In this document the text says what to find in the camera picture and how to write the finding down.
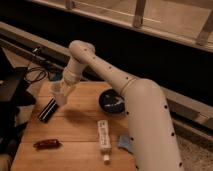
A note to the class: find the black rectangular case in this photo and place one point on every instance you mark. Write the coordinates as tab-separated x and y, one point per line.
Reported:
48	111

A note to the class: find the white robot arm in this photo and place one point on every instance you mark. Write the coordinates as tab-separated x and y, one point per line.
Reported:
151	131

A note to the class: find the black chair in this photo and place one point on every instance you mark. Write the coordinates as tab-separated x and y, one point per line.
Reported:
13	93

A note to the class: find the white toothpaste tube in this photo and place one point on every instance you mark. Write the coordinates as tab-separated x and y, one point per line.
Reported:
104	140

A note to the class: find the wooden railing frame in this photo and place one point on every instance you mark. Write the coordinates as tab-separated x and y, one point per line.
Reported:
188	22

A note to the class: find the black round bowl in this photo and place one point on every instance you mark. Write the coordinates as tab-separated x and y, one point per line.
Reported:
111	102

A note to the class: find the red chili pepper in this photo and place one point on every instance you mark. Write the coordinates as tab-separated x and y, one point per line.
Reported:
47	144

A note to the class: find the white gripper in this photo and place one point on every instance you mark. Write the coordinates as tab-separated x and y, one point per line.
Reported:
66	89

